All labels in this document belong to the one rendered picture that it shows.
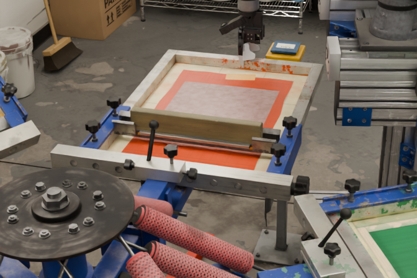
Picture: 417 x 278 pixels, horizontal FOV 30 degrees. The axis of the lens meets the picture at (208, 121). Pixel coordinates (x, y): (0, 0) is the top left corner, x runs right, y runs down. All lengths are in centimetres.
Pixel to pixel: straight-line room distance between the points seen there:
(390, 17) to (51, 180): 116
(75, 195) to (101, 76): 359
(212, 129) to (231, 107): 29
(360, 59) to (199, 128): 52
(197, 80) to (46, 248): 145
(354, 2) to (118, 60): 274
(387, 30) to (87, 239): 123
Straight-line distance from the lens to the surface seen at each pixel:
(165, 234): 164
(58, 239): 144
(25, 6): 546
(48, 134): 447
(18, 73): 484
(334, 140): 430
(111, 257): 185
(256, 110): 256
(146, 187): 203
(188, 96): 265
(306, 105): 252
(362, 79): 238
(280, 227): 340
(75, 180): 159
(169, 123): 234
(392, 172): 286
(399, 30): 233
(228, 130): 229
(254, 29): 275
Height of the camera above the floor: 216
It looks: 29 degrees down
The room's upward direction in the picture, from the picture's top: 2 degrees counter-clockwise
